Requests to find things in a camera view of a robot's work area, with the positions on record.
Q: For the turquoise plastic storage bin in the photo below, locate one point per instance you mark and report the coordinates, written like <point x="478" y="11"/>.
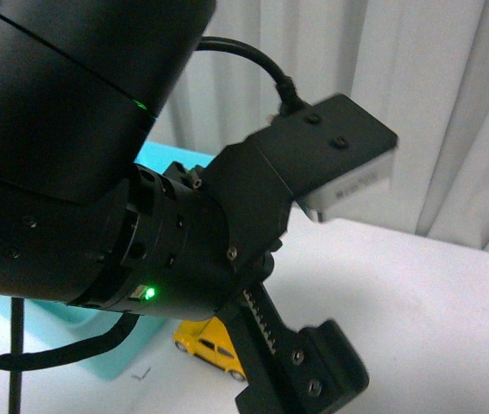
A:
<point x="133" y="252"/>

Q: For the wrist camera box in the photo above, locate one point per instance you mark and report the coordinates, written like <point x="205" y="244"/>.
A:
<point x="328" y="153"/>

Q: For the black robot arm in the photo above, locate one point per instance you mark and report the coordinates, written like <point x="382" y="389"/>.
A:
<point x="82" y="82"/>

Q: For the black gripper finger with rack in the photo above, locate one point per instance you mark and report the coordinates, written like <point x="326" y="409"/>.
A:
<point x="314" y="370"/>

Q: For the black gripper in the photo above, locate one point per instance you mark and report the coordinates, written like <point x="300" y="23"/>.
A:
<point x="247" y="207"/>

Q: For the grey pleated curtain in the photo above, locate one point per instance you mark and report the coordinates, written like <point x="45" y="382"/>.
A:
<point x="422" y="68"/>

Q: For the yellow beetle toy car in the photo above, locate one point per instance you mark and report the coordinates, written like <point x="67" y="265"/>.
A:
<point x="209" y="341"/>

